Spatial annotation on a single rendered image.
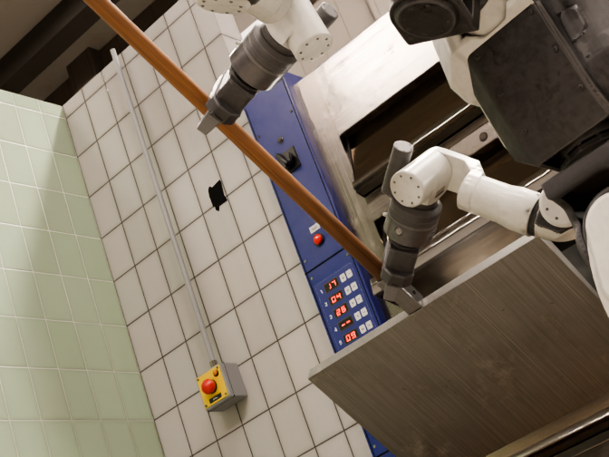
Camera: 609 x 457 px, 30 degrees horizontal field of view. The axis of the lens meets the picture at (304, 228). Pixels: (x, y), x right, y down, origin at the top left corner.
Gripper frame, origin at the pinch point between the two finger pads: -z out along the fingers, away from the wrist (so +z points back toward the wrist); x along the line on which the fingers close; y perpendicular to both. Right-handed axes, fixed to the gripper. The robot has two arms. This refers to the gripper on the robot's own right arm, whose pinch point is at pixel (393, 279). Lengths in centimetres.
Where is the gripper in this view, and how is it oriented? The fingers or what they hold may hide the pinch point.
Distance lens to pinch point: 205.8
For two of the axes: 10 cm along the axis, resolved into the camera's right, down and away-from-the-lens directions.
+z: 1.9, -7.9, -5.9
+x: 1.5, -5.7, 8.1
